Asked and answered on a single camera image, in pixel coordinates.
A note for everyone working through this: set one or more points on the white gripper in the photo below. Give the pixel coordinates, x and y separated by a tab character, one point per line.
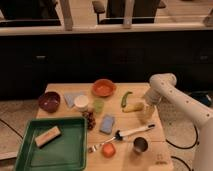
152	97

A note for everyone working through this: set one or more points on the yellow banana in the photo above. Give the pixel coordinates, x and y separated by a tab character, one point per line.
133	107

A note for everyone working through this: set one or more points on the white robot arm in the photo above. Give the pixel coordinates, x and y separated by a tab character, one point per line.
164	85

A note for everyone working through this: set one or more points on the steel cup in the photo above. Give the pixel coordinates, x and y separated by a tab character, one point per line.
140	145

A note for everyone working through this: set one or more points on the green plastic cup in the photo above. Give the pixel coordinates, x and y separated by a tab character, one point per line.
98	105

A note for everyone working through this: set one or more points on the white paper cup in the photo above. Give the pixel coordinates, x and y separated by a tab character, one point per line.
81	102

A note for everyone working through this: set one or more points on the green chili pepper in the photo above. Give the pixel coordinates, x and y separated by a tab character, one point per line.
124	99

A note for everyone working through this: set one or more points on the blue sponge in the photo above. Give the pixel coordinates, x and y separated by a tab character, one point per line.
107	124

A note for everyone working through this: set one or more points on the orange fruit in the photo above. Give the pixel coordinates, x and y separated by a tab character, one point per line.
108	150

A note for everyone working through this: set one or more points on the orange bowl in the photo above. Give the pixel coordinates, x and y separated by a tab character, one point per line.
103	88

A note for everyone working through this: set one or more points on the bunch of dark grapes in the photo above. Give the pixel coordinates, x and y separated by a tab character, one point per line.
91	122

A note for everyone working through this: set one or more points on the metal fork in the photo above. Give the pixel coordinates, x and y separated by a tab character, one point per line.
95	147

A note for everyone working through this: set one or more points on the light blue cloth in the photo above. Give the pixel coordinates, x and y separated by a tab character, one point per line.
69	98

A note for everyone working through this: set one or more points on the dark red bowl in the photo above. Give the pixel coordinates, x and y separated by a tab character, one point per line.
49	101

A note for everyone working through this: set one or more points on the green plastic tray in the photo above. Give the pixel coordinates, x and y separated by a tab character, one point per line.
66	152

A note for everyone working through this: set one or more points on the wooden block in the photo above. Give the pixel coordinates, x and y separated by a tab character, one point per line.
47	136

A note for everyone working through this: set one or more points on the black office chair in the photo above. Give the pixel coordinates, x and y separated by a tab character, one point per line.
127	11

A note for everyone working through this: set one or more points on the white handled brush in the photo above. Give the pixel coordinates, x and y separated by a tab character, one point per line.
119	135

